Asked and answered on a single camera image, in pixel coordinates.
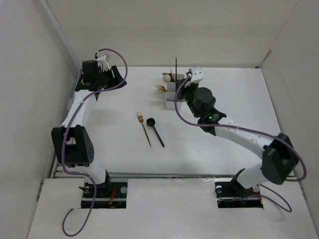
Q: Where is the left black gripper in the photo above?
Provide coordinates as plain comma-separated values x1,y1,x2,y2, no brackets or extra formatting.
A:
96,66,126,92

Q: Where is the white three-compartment container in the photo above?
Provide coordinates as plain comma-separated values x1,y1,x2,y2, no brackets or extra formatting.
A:
165,74,184,110

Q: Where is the brown wooden spoon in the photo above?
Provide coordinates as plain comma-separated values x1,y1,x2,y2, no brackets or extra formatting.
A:
170,73,176,82

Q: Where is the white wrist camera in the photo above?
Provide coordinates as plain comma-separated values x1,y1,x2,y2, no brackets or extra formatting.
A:
185,67,204,87
95,51,110,72

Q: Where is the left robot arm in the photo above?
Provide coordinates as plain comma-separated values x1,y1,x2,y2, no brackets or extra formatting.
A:
51,55,126,198

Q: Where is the black spoon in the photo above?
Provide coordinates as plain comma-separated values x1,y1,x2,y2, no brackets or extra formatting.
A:
147,118,165,148

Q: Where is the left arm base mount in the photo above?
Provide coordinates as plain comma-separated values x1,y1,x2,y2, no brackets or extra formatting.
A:
79,182,128,209

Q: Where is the rose gold fork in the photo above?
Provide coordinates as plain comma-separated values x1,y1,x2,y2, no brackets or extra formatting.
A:
137,112,152,147

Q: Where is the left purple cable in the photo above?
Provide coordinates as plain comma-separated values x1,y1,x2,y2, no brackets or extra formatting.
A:
61,48,128,236

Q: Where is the black chopstick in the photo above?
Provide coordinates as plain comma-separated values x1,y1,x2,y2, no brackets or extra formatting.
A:
174,57,177,81

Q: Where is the aluminium rail left side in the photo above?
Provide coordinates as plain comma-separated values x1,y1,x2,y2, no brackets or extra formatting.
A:
49,67,94,179

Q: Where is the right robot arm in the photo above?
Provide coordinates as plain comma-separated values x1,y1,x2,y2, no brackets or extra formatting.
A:
174,79,302,196

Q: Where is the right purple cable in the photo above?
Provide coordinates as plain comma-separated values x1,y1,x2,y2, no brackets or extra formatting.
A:
173,77,307,213

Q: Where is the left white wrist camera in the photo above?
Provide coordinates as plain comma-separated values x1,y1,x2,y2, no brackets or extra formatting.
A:
95,51,110,72

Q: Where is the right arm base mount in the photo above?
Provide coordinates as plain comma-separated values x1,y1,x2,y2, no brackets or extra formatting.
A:
214,169,263,209

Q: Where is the purple cable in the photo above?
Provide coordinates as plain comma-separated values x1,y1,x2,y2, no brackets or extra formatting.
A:
61,48,128,236
173,77,307,213

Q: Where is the aluminium rail front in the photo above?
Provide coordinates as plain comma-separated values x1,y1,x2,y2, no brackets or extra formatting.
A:
109,173,233,181

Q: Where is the gold green-handled fork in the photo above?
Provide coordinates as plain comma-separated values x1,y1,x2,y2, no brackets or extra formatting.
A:
156,85,166,92
156,89,167,93

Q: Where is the aluminium rail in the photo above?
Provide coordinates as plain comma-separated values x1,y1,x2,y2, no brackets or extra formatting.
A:
109,173,233,181
49,67,94,179

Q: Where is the white ceramic spoon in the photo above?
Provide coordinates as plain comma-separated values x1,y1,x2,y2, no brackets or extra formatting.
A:
162,75,170,83

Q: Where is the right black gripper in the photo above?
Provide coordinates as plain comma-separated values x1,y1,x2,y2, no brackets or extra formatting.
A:
175,78,200,119

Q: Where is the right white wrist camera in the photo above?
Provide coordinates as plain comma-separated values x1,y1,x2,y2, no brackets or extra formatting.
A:
185,67,204,87

